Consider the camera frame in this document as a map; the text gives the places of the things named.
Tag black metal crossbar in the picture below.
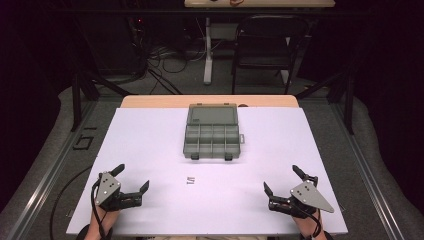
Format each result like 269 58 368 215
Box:
46 7 371 17

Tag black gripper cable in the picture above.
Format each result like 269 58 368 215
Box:
298 203 324 240
90 179 112 240

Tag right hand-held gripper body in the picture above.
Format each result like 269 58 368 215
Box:
267 174 335 220

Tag aluminium floor rail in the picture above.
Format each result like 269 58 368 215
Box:
331 101 406 240
5 99 98 240

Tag white table cover sheet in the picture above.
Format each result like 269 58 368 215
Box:
65 106 349 236

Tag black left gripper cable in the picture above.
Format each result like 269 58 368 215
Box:
90 179 112 240

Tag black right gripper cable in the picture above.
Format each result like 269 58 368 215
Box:
298 203 324 240

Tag person's left hand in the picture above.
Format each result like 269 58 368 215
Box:
96 207 122 231

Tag black folding chair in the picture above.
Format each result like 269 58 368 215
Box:
231 14 310 95

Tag person's right hand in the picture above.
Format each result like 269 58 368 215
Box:
293 214 323 235

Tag grey clear compartment box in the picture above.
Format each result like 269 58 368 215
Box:
182 102 246 162

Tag black metal frame stand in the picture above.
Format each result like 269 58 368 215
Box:
294 68 356 136
68 71 133 133

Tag desk with white leg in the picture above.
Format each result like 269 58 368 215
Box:
183 0 336 86

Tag bundle of floor cables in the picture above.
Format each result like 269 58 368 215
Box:
126 16 209 96

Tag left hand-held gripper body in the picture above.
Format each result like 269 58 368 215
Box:
94 171 144 213

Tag wooden table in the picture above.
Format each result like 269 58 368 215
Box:
119 94 300 110

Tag black floor cable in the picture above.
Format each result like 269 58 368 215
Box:
49 164 94 240

